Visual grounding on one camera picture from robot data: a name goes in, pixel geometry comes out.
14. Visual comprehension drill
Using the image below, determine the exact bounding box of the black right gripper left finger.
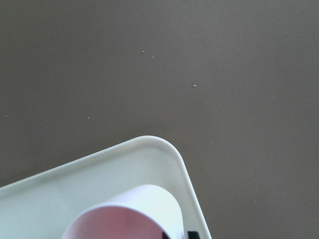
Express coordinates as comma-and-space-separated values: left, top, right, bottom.
162, 232, 170, 239

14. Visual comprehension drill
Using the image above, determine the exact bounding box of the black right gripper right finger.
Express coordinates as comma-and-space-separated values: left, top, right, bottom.
187, 231, 199, 239

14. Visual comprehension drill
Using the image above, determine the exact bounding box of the pink cup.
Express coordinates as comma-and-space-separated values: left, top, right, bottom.
62, 184, 184, 239

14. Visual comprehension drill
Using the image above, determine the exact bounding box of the beige rabbit tray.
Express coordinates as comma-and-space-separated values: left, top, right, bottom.
0, 135, 211, 239

